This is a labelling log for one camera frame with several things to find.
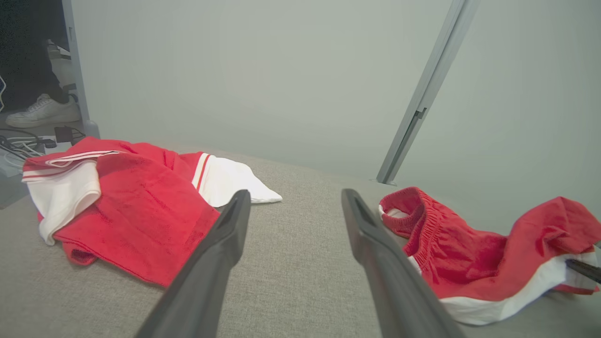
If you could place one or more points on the red white basketball jersey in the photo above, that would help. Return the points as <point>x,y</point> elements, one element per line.
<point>136,211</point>

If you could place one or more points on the black power adapter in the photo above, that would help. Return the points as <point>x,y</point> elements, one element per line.
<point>63,134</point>

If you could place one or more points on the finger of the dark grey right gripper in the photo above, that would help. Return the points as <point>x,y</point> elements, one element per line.
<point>587,271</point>

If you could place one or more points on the red white sports shorts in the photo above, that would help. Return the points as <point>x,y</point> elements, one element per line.
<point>469,253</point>

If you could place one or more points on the dark trouser leg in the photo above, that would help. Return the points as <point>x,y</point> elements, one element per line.
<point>28,56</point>

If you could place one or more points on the white sneaker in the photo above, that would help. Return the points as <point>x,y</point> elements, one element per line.
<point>42,112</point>

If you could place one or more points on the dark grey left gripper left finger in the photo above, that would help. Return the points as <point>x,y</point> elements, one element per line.
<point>202,281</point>

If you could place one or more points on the grey aluminium truss post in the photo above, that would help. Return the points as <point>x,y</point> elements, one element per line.
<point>422,103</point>

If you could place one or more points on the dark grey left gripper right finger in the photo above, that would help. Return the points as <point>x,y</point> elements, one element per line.
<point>399,291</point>

